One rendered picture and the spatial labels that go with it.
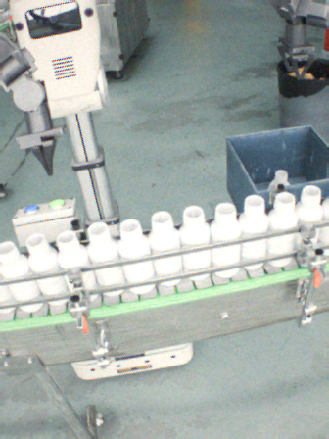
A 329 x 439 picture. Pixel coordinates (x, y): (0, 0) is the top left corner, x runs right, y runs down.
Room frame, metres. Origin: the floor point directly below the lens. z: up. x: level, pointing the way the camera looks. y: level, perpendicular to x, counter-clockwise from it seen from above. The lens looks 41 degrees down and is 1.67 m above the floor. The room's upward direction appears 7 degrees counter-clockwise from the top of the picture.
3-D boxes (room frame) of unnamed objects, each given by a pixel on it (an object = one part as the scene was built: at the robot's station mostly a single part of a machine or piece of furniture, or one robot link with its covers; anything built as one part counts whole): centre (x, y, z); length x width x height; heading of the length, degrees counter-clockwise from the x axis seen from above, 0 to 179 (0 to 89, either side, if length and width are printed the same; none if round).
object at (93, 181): (1.22, 0.23, 0.74); 0.11 x 0.11 x 0.40; 4
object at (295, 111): (2.52, -1.07, 0.32); 0.45 x 0.45 x 0.64
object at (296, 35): (1.06, -0.41, 1.33); 0.10 x 0.07 x 0.07; 5
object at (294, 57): (1.04, -0.41, 1.26); 0.07 x 0.07 x 0.09; 5
